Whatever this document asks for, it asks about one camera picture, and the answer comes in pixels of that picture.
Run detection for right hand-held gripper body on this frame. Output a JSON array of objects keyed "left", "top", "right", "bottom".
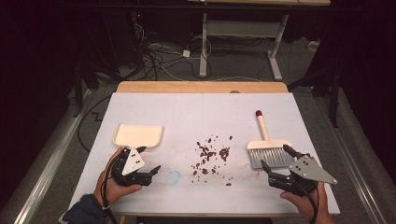
[{"left": 269, "top": 154, "right": 338, "bottom": 197}]

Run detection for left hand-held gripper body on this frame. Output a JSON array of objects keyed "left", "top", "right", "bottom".
[{"left": 110, "top": 147, "right": 153, "bottom": 188}]

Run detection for cream plastic dustpan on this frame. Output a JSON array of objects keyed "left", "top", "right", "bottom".
[{"left": 112, "top": 123, "right": 164, "bottom": 157}]

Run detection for cream brush with red tip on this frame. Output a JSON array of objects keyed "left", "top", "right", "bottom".
[{"left": 247, "top": 109, "right": 295, "bottom": 170}]

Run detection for red beans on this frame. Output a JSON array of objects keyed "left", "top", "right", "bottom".
[{"left": 190, "top": 134, "right": 234, "bottom": 187}]

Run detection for person's right hand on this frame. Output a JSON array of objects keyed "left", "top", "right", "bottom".
[{"left": 279, "top": 182, "right": 335, "bottom": 224}]

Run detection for person's left hand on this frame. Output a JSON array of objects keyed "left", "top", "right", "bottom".
[{"left": 93, "top": 147, "right": 143, "bottom": 207}]

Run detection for black metal stand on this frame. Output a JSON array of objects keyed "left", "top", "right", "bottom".
[
  {"left": 288, "top": 62, "right": 344, "bottom": 129},
  {"left": 72, "top": 60, "right": 98, "bottom": 119}
]

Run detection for white table cover sheet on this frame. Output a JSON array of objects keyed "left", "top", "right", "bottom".
[{"left": 68, "top": 91, "right": 341, "bottom": 216}]

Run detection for wooden table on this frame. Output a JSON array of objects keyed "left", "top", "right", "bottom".
[{"left": 109, "top": 81, "right": 332, "bottom": 218}]

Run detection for right hand-held gripper black cable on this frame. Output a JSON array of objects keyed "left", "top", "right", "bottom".
[{"left": 293, "top": 178, "right": 321, "bottom": 224}]

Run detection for hand-held gripper black cable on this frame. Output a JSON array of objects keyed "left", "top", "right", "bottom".
[
  {"left": 293, "top": 178, "right": 321, "bottom": 224},
  {"left": 101, "top": 153, "right": 125, "bottom": 224}
]

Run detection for left hand-held gripper black cable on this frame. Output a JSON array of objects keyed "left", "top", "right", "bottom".
[{"left": 101, "top": 153, "right": 125, "bottom": 224}]

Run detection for aluminium floor rail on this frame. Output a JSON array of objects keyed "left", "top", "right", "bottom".
[
  {"left": 314, "top": 92, "right": 389, "bottom": 224},
  {"left": 13, "top": 89, "right": 92, "bottom": 224}
]

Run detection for black floor cable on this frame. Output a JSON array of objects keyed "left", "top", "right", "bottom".
[{"left": 77, "top": 94, "right": 114, "bottom": 153}]

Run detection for tangle of floor cables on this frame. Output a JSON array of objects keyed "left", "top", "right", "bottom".
[{"left": 132, "top": 18, "right": 216, "bottom": 81}]

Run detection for white metal desk frame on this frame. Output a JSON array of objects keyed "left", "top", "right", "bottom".
[{"left": 198, "top": 12, "right": 290, "bottom": 82}]

